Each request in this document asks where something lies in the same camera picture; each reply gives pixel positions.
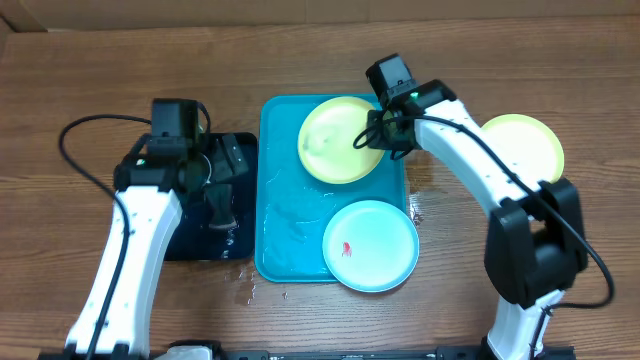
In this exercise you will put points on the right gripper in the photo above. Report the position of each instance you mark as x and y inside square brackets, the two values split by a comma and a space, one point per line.
[382, 134]

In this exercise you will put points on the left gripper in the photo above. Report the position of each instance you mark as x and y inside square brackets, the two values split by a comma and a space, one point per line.
[223, 168]

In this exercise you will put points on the dark green sponge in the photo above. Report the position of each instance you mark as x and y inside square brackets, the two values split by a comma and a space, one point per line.
[220, 199]

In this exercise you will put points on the light blue plate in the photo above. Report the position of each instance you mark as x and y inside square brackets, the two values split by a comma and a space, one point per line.
[371, 246]

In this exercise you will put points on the green plate with stain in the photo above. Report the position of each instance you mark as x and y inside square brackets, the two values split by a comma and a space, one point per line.
[532, 143]

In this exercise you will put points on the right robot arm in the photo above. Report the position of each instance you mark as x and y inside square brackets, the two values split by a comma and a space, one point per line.
[533, 251]

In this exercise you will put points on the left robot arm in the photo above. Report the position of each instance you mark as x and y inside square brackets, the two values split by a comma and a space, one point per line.
[181, 193]

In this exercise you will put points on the teal plastic serving tray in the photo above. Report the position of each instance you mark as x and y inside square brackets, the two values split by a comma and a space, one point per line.
[293, 208]

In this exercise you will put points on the black plastic tray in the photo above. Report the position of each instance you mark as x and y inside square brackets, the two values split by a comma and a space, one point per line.
[194, 240]

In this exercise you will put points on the cardboard backdrop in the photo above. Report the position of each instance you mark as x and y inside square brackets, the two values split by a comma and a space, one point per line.
[44, 15]

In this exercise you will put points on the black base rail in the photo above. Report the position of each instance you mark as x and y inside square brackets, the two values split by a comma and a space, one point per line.
[439, 353]

